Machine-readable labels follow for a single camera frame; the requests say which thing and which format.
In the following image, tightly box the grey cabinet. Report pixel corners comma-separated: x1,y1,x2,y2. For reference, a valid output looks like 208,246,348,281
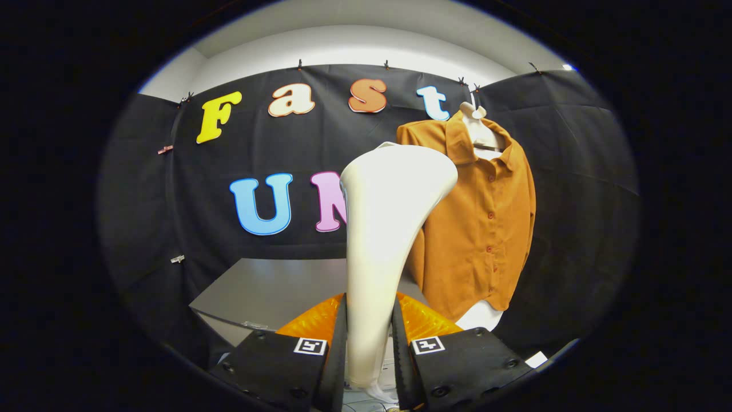
189,257,429,351

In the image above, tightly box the row of black clips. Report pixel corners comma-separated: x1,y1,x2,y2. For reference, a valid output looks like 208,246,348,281
180,57,544,105

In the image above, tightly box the black backdrop cloth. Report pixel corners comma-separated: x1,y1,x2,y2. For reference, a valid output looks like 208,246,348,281
97,63,640,373

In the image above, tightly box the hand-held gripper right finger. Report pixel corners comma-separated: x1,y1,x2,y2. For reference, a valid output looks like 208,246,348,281
391,292,535,411

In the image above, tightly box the orange button-up shirt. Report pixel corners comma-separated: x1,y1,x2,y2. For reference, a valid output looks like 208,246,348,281
396,110,536,322

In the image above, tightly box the white garment steamer head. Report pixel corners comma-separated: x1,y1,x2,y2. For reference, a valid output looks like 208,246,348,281
340,142,459,390

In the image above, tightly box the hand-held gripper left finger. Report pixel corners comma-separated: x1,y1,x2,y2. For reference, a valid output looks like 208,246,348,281
209,292,348,412

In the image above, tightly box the white mannequin torso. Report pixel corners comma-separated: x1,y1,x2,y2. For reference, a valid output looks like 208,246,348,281
456,102,507,331

